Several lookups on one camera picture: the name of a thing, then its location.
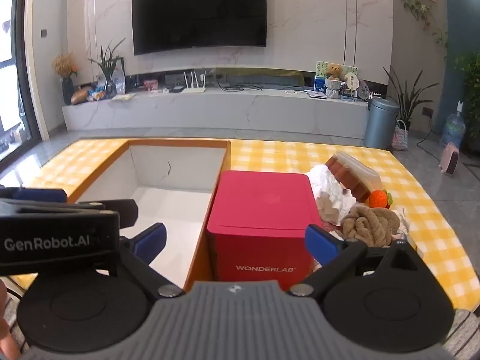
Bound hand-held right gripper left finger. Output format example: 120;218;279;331
94;222;187;299

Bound black cables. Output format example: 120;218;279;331
219;80;263;92

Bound pastel woven basket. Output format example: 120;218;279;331
392;119;409;151

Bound blue water jug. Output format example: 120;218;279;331
440;101;466;149

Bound grey patterned fabric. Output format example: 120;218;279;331
448;309;480;360

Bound large leafy green plant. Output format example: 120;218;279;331
454;52;480;151

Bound white router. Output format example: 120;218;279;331
182;70;208;94

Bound hanging ivy plant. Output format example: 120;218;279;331
400;0;449;59

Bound black wall television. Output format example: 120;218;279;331
132;0;268;56

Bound crochet orange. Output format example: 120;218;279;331
369;189;393;209

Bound blue snack bag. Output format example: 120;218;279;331
87;84;107;102

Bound green plant in glass vase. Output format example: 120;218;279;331
88;37;126;100

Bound white marble TV console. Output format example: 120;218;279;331
62;82;370;139

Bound long-leaf potted plant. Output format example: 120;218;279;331
382;65;439;132

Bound glass sliding door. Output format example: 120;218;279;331
0;0;42;158

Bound teddy bear bouquet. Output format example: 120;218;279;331
324;64;346;100

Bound green picture board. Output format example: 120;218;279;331
314;60;359;92

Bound pink space heater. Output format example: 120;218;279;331
439;142;462;176

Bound blue-grey trash can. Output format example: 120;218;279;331
363;97;400;150

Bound black floor cable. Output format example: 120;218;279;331
416;120;449;162

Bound brown oval ornament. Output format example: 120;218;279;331
71;88;92;106

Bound yellow checked blanket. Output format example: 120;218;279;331
7;138;480;312

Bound white cloth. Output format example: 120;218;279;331
307;164;357;223

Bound person's left hand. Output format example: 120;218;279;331
0;280;22;360

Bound red box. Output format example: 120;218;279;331
207;170;323;291

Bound dried flowers in dark vase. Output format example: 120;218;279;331
52;53;79;106

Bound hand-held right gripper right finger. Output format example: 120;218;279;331
289;224;436;301

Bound brown fluffy plush knot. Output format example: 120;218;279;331
339;202;402;249

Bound orange cardboard box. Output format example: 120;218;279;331
65;139;231;293

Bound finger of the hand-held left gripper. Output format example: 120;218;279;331
75;199;139;230
0;187;67;204

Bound olive long cushion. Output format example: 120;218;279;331
212;68;304;87

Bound tan fabric piece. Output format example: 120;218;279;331
317;198;340;223

